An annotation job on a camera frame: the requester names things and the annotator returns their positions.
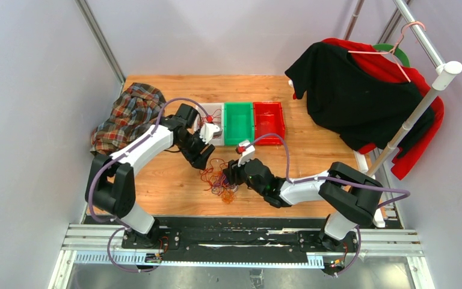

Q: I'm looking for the orange cable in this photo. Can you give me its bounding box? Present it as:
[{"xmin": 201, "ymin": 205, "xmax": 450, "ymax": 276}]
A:
[{"xmin": 199, "ymin": 157, "xmax": 238, "ymax": 205}]

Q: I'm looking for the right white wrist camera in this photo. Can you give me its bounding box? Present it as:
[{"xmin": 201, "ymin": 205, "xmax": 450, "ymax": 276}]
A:
[{"xmin": 236, "ymin": 140, "xmax": 255, "ymax": 166}]

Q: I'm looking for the white clothes rack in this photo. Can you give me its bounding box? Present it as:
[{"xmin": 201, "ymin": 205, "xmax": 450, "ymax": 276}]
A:
[{"xmin": 342, "ymin": 0, "xmax": 462, "ymax": 229}]

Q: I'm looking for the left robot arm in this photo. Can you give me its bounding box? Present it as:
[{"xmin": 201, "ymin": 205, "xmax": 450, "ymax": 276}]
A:
[{"xmin": 85, "ymin": 104, "xmax": 221, "ymax": 249}]

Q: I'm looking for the pink wire hanger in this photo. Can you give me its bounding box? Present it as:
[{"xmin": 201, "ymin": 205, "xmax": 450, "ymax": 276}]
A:
[{"xmin": 348, "ymin": 21, "xmax": 426, "ymax": 82}]

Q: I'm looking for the red cable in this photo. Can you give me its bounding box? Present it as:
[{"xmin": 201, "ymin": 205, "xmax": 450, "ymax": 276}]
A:
[{"xmin": 200, "ymin": 108, "xmax": 224, "ymax": 125}]

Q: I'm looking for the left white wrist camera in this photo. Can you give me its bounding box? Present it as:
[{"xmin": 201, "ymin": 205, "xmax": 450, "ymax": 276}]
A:
[{"xmin": 199, "ymin": 123, "xmax": 224, "ymax": 146}]

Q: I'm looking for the green plastic bin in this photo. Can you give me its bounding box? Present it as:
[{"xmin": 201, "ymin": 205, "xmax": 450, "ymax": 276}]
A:
[{"xmin": 223, "ymin": 102, "xmax": 254, "ymax": 146}]

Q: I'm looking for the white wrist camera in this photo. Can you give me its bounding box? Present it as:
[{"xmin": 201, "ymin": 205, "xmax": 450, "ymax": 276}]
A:
[
  {"xmin": 236, "ymin": 140, "xmax": 255, "ymax": 166},
  {"xmin": 199, "ymin": 123, "xmax": 224, "ymax": 146}
]

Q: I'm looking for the red shirt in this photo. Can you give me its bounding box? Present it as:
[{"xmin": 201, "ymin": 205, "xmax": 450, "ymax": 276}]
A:
[{"xmin": 292, "ymin": 37, "xmax": 446, "ymax": 181}]

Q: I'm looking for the green hanger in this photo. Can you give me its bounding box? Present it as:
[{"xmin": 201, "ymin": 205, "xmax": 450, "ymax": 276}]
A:
[{"xmin": 372, "ymin": 43, "xmax": 411, "ymax": 67}]

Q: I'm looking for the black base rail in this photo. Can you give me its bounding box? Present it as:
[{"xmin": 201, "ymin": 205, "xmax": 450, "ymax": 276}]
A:
[{"xmin": 122, "ymin": 216, "xmax": 358, "ymax": 263}]

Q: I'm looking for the white plastic bin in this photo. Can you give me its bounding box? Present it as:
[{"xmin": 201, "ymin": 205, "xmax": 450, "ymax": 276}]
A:
[{"xmin": 193, "ymin": 102, "xmax": 224, "ymax": 146}]

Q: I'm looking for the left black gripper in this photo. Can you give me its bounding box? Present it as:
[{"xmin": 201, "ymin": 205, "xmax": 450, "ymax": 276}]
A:
[{"xmin": 176, "ymin": 129, "xmax": 215, "ymax": 170}]

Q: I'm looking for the plaid flannel shirt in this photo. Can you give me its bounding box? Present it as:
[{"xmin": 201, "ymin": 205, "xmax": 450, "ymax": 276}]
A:
[{"xmin": 90, "ymin": 82, "xmax": 166, "ymax": 155}]

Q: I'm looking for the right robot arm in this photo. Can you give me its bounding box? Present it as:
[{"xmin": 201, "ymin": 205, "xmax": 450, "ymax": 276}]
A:
[{"xmin": 223, "ymin": 159, "xmax": 383, "ymax": 251}]

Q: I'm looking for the red plastic bin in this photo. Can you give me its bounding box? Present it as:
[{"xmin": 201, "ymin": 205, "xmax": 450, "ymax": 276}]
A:
[{"xmin": 253, "ymin": 102, "xmax": 285, "ymax": 139}]

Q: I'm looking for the black shirt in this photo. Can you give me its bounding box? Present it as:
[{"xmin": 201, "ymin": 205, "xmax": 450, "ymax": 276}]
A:
[{"xmin": 285, "ymin": 38, "xmax": 429, "ymax": 152}]

